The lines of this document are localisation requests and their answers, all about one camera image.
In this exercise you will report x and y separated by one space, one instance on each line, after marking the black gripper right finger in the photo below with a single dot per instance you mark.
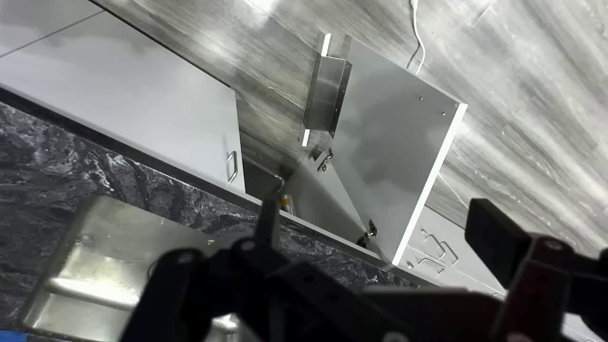
544 278

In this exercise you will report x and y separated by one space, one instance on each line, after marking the steel door handle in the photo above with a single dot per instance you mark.
328 90

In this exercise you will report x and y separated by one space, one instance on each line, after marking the white closed cabinet door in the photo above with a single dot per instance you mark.
84 64

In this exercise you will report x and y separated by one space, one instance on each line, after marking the white cabinet door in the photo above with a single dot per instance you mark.
84 64
369 181

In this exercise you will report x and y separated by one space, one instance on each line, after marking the stainless steel sink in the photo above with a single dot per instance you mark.
101 267

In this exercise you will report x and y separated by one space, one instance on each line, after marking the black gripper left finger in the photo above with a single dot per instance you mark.
189 288

